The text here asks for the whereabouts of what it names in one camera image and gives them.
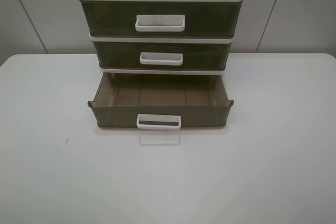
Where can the brown translucent drawer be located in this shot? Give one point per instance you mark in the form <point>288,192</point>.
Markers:
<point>175,101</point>

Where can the middle dark translucent drawer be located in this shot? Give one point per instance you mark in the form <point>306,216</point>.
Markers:
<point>162,56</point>

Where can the dark translucent drawer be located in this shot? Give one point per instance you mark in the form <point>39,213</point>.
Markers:
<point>162,56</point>
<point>161,19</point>

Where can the top dark translucent drawer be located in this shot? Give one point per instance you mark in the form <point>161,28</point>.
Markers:
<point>161,19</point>

